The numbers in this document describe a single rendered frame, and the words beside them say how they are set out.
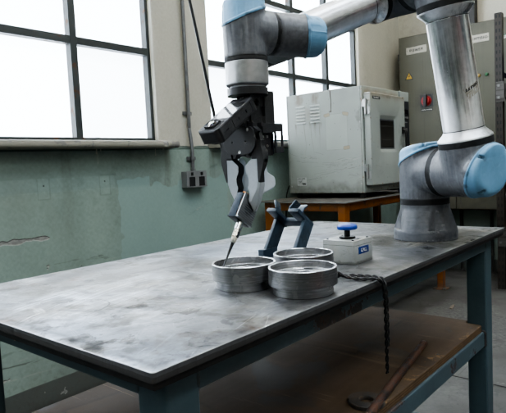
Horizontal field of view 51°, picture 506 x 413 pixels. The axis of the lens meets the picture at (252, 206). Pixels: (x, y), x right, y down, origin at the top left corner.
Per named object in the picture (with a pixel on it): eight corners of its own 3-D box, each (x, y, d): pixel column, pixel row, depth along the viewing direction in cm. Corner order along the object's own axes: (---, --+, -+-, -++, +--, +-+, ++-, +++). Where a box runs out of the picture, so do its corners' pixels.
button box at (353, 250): (355, 265, 101) (354, 239, 101) (323, 261, 106) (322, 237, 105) (375, 258, 107) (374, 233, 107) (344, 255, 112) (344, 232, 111)
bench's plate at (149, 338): (153, 393, 52) (152, 373, 52) (-73, 309, 91) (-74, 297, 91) (504, 234, 143) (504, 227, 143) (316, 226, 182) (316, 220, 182)
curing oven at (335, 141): (376, 198, 303) (372, 83, 298) (289, 198, 342) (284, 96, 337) (420, 191, 350) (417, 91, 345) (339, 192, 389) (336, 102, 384)
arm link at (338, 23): (389, -32, 129) (221, 35, 110) (422, -49, 119) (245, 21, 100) (403, 15, 131) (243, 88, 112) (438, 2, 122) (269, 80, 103)
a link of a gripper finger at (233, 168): (260, 209, 97) (262, 158, 96) (239, 212, 93) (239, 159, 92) (247, 206, 99) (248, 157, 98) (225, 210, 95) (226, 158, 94)
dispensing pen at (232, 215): (209, 260, 87) (243, 174, 94) (224, 271, 90) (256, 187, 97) (219, 262, 86) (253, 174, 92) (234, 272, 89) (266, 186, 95)
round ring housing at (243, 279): (207, 295, 83) (206, 269, 82) (217, 280, 93) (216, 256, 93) (275, 292, 82) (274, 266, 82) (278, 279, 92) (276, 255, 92)
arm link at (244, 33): (277, -7, 90) (231, -12, 86) (280, 59, 91) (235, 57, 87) (255, 6, 97) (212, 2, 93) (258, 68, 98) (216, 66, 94)
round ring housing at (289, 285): (331, 301, 75) (330, 273, 75) (260, 299, 78) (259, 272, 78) (343, 285, 85) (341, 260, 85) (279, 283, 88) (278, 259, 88)
